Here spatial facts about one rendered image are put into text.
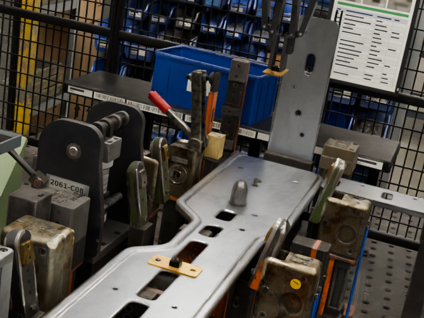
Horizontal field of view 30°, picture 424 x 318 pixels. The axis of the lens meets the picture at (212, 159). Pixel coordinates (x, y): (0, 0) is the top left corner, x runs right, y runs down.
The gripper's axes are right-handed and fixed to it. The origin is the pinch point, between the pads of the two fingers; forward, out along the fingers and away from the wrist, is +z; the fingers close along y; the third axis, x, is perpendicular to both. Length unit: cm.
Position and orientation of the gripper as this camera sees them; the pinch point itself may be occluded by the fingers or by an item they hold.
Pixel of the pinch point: (279, 52)
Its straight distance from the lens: 162.2
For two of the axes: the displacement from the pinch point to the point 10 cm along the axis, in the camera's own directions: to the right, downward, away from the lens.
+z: -1.6, 9.4, 3.1
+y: 9.3, 2.4, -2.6
